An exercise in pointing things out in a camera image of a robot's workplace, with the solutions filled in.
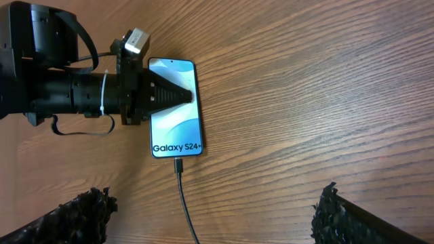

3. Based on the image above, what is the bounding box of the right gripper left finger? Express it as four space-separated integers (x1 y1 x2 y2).
1 187 117 244

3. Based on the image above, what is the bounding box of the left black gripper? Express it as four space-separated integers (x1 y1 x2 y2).
110 30 193 125

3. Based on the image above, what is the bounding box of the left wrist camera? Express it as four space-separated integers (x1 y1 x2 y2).
124 28 151 60

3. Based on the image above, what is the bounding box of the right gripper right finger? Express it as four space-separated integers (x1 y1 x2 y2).
311 182 427 244

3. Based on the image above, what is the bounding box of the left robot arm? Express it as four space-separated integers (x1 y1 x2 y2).
1 1 193 126

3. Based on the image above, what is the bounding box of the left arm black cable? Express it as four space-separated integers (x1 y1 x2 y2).
50 9 116 136

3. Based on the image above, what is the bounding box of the black USB charging cable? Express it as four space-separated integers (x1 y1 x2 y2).
173 157 201 244

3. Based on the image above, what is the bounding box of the Samsung Galaxy smartphone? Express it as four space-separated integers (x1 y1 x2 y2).
149 58 203 158

